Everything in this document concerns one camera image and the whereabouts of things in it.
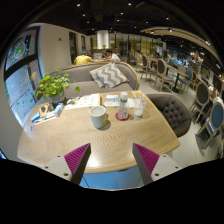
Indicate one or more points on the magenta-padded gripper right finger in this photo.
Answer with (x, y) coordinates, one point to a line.
(149, 160)

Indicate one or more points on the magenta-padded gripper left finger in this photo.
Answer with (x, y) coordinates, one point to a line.
(77, 160)

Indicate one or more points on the clear plastic water bottle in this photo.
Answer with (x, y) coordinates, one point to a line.
(123, 108)

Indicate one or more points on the grey tufted armchair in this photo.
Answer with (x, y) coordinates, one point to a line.
(171, 113)

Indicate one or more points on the flat round red coaster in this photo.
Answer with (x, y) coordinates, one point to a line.
(117, 117)

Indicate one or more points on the clear plastic lidded cup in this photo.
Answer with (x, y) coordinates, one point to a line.
(139, 107)

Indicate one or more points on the small light blue box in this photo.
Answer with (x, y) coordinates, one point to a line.
(59, 109)

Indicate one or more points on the small wooden holder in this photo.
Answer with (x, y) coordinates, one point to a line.
(46, 110)

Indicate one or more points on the yellow square table sticker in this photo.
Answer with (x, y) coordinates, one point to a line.
(136, 93)

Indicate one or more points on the small blue white tissue pack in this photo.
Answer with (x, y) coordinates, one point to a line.
(112, 98)

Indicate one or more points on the grey curved sofa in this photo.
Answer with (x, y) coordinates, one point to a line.
(83, 85)

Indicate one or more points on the green potted plant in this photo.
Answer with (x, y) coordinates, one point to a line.
(53, 85)

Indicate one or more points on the group of wooden dining chairs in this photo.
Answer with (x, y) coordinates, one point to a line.
(200, 95)

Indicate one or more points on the grey white chevron cushion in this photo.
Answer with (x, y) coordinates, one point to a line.
(109, 75)

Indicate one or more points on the person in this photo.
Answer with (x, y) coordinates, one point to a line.
(112, 56)
(82, 60)

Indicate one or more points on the window with printed posters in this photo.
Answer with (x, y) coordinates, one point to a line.
(20, 76)

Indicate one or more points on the group of ceiling lights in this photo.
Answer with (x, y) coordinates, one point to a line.
(129, 4)

